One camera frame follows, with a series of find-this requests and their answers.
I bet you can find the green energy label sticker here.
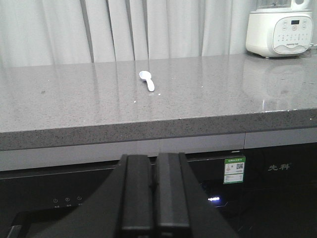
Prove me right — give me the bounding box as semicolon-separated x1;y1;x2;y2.
223;156;246;184

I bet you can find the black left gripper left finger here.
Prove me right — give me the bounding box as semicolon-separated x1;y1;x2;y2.
121;155;154;238

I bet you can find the light blue plastic spoon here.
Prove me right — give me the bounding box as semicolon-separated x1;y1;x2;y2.
139;70;155;92

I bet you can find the black built-in appliance front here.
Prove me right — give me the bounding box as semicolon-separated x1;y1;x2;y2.
0;144;317;238

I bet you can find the white blender with clear jar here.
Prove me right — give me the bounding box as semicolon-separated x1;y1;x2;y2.
245;0;314;58

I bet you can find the white pleated curtain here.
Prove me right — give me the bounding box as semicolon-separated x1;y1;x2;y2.
0;0;256;67

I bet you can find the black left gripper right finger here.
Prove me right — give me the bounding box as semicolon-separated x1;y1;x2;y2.
155;153;190;238

